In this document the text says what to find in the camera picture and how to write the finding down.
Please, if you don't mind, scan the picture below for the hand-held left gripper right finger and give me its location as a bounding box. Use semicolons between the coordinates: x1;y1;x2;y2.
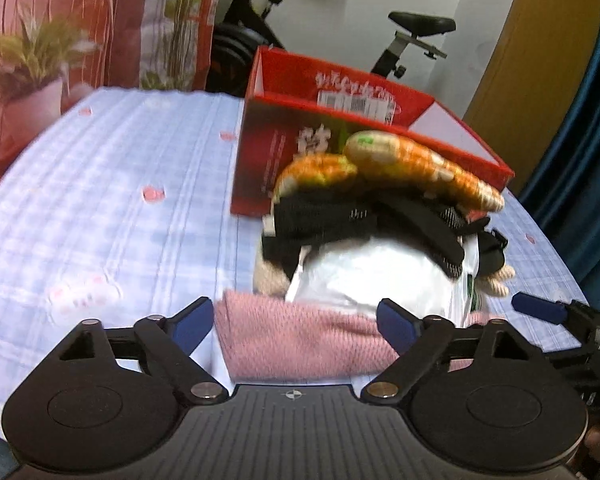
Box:
362;298;546;405

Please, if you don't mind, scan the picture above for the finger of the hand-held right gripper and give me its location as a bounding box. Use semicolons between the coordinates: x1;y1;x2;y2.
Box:
511;293;600;343

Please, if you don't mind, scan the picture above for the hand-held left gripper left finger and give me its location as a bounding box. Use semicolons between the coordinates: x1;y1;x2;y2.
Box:
55;296;229;405

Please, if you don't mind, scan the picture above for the white plastic bag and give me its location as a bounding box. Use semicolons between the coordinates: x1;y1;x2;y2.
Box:
285;234;483;322

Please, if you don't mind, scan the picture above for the beige knitted doll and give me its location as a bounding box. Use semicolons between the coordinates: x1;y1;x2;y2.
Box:
252;252;516;297

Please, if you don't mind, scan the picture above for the pink knitted towel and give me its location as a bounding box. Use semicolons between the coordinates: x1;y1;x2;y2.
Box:
214;289;508;382

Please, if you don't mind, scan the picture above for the black glove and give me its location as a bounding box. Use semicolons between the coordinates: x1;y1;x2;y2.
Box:
261;191;508;281

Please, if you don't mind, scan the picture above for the orange patterned soft sock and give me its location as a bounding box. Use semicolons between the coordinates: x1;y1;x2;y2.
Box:
343;130;505;212
271;154;359;206

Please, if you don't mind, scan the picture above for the red cardboard box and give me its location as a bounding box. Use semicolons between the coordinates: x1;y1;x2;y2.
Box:
230;46;516;218

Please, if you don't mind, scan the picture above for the blue checked bedsheet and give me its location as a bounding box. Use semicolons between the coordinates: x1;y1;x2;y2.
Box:
0;87;592;441

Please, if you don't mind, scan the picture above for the blue curtain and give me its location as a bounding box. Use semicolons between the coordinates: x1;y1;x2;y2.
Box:
517;0;600;311

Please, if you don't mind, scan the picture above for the wooden door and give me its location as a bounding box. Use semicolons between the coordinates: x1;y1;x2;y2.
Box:
462;0;600;193

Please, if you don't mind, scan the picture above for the black exercise bike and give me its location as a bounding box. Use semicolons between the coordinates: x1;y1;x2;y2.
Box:
207;0;457;98

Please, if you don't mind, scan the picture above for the red plant printed curtain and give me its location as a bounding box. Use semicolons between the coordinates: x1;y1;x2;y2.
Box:
0;0;226;201

